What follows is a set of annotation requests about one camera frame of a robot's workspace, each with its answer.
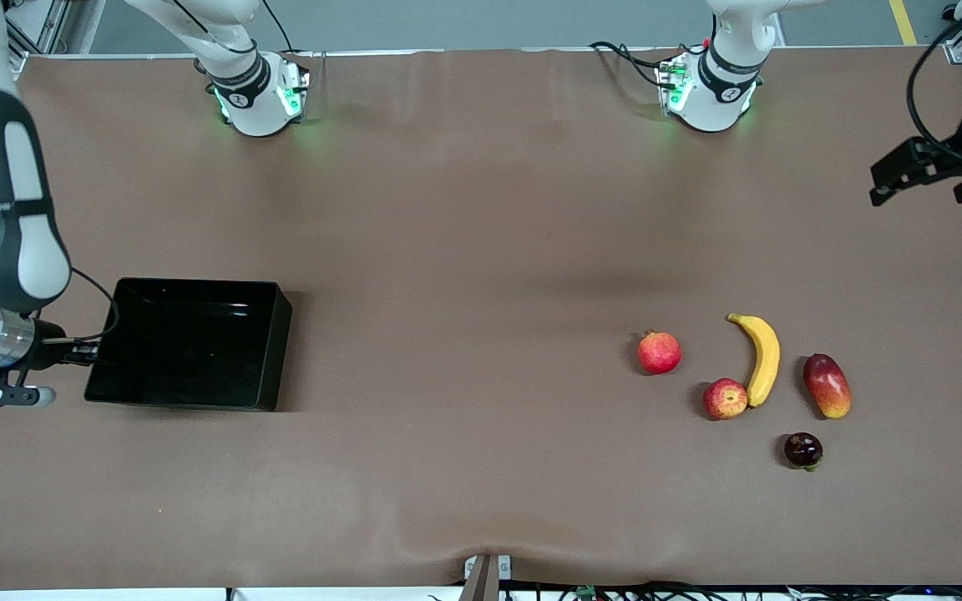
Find black plastic box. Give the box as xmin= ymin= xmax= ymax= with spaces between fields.
xmin=84 ymin=278 xmax=293 ymax=412

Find yellow banana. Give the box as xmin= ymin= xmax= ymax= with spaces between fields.
xmin=727 ymin=313 xmax=782 ymax=409

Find red yellow apple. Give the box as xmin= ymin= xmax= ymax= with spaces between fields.
xmin=702 ymin=377 xmax=749 ymax=421

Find red yellow mango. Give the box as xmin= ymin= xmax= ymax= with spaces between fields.
xmin=803 ymin=352 xmax=853 ymax=420

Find dark purple mangosteen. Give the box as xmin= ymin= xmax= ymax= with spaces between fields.
xmin=784 ymin=432 xmax=824 ymax=472

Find red pomegranate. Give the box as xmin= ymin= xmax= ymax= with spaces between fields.
xmin=636 ymin=329 xmax=683 ymax=376

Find brown table cloth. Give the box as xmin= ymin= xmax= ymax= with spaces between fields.
xmin=0 ymin=46 xmax=962 ymax=592

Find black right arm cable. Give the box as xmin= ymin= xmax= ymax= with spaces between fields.
xmin=70 ymin=267 xmax=119 ymax=343

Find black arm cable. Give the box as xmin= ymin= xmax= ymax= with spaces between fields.
xmin=70 ymin=267 xmax=119 ymax=343
xmin=905 ymin=21 xmax=962 ymax=168

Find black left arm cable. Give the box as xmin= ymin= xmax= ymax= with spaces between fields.
xmin=905 ymin=21 xmax=962 ymax=168

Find black base cables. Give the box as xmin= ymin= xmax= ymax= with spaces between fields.
xmin=588 ymin=40 xmax=682 ymax=88

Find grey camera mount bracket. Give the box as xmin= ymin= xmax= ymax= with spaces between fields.
xmin=460 ymin=553 xmax=514 ymax=601

